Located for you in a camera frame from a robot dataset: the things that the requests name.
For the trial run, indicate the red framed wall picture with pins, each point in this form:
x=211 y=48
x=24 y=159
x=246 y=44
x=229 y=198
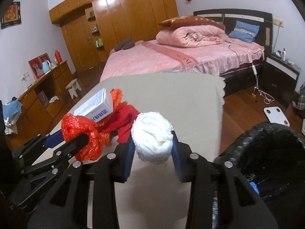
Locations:
x=12 y=16

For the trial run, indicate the brown patterned blanket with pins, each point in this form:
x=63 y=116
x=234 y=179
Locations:
x=175 y=23

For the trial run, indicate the wooden wardrobe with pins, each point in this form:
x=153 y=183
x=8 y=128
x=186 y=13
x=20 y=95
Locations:
x=92 y=28

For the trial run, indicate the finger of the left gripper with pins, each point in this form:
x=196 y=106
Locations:
x=29 y=152
x=35 y=179

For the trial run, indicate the red plastic bag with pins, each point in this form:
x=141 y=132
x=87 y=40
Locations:
x=91 y=140

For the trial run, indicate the small white stool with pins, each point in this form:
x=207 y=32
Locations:
x=72 y=88

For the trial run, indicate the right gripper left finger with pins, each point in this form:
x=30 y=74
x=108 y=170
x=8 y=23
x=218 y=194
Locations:
x=124 y=162

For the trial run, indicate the red thermos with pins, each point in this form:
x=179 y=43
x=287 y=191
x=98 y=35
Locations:
x=57 y=56

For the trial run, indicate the folded pink quilt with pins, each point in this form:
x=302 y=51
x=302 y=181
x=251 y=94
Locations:
x=191 y=36

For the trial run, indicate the black white nightstand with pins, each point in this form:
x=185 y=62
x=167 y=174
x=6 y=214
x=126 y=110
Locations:
x=279 y=79

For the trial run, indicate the beige table cloth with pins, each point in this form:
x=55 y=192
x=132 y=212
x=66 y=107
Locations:
x=153 y=197

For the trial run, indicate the white blue medicine box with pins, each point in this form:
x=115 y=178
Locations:
x=97 y=107

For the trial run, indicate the blue pillow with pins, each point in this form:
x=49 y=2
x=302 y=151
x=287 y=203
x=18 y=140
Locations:
x=244 y=32

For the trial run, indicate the orange knitted cloth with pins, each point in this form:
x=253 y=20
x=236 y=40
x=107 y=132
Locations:
x=117 y=95

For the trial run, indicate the wall power socket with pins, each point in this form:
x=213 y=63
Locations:
x=278 y=22

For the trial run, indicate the white tissue ball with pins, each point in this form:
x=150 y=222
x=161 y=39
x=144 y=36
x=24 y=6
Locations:
x=152 y=137

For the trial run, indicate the light blue kettle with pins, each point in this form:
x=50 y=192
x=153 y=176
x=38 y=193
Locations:
x=46 y=66

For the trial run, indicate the grey clothes on bed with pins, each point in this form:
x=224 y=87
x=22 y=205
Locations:
x=124 y=45

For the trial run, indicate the white bathroom scale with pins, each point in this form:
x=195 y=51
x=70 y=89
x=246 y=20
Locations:
x=276 y=115

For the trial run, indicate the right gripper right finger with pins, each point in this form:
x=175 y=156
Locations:
x=220 y=195

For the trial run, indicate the wooden sideboard cabinet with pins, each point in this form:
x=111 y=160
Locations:
x=40 y=105

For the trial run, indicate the black lined trash bin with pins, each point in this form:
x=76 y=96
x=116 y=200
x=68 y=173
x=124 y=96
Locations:
x=272 y=156

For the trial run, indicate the white bottle on nightstand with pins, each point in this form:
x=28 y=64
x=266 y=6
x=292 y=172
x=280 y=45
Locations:
x=283 y=56

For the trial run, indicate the bed with pink sheet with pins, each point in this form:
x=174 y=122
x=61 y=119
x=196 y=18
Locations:
x=232 y=60

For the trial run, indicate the black bed headboard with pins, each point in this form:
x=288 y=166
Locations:
x=229 y=16

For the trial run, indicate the red cloth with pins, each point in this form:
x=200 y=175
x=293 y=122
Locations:
x=121 y=121

